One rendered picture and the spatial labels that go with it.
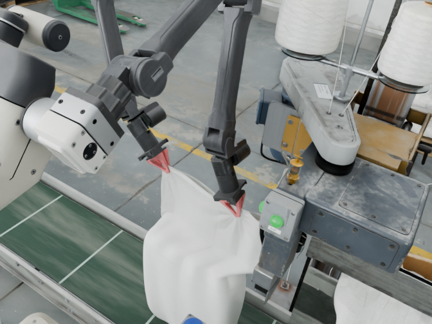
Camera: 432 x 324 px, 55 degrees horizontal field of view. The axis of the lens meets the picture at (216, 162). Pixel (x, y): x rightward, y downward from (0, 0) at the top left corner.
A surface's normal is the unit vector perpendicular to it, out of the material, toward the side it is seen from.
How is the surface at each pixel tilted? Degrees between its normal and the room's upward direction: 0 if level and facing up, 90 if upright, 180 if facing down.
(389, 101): 90
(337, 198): 0
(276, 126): 90
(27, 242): 0
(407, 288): 90
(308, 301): 90
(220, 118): 70
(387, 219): 0
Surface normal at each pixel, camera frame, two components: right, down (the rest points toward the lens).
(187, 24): 0.74, 0.21
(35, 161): 0.84, 0.38
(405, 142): 0.10, -0.80
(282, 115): -0.53, 0.46
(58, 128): -0.18, -0.47
